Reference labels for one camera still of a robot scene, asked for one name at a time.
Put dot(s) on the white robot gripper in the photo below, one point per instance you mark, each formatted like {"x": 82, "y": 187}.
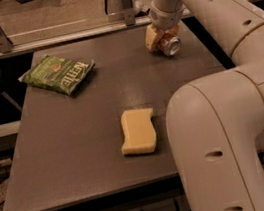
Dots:
{"x": 165, "y": 17}

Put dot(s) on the red coke can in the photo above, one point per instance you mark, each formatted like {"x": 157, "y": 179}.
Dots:
{"x": 169, "y": 45}

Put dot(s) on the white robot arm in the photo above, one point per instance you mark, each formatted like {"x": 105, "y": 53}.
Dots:
{"x": 213, "y": 122}

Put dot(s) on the yellow sponge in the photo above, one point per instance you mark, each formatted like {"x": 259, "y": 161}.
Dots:
{"x": 139, "y": 133}

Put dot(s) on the green Kettle chips bag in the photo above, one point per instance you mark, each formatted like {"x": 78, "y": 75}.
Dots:
{"x": 57, "y": 74}

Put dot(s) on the middle metal rail bracket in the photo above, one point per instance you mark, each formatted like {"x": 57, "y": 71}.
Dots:
{"x": 128, "y": 12}

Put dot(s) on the horizontal metal rail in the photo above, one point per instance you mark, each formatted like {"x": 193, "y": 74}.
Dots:
{"x": 73, "y": 37}

